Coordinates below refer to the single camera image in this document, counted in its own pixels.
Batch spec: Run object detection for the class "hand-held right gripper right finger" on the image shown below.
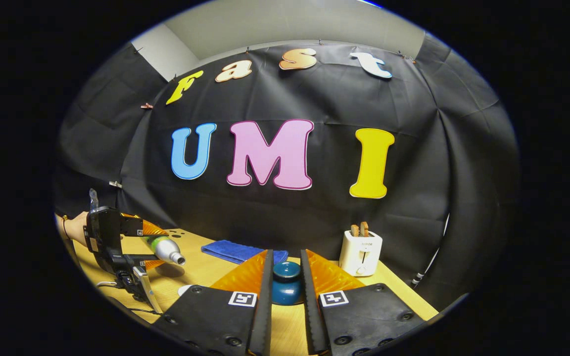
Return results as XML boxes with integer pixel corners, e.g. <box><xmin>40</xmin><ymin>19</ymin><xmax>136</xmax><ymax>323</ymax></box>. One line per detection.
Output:
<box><xmin>300</xmin><ymin>249</ymin><xmax>425</xmax><ymax>356</ymax></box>

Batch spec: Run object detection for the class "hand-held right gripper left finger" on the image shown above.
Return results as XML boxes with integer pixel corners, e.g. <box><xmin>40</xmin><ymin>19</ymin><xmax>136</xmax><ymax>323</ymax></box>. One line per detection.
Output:
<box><xmin>164</xmin><ymin>249</ymin><xmax>274</xmax><ymax>356</ymax></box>

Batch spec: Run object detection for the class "silver green label water bottle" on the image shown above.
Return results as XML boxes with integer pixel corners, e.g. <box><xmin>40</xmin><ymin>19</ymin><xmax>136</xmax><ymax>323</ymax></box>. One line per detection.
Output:
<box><xmin>142</xmin><ymin>234</ymin><xmax>187</xmax><ymax>266</ymax></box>

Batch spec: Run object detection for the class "teal teacup lid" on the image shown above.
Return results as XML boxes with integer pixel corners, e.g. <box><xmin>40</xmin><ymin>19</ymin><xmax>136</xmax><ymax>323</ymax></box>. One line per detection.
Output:
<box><xmin>271</xmin><ymin>261</ymin><xmax>303</xmax><ymax>306</ymax></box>

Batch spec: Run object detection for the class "blue cloth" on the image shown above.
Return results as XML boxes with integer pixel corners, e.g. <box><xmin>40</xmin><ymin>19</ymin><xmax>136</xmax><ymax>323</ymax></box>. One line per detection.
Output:
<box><xmin>201</xmin><ymin>240</ymin><xmax>289</xmax><ymax>265</ymax></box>

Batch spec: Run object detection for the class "cream toaster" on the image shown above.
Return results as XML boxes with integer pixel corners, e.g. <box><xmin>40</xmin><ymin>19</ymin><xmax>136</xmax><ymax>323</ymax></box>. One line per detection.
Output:
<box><xmin>338</xmin><ymin>230</ymin><xmax>383</xmax><ymax>277</ymax></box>

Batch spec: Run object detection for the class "black backdrop cloth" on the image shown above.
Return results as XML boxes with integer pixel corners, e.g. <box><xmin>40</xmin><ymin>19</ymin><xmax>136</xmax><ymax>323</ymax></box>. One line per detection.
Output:
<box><xmin>53</xmin><ymin>32</ymin><xmax>521</xmax><ymax>313</ymax></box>

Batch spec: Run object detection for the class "white cable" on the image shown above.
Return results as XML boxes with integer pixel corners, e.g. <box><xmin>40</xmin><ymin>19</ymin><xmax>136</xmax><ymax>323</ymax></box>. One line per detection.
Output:
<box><xmin>411</xmin><ymin>213</ymin><xmax>452</xmax><ymax>288</ymax></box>

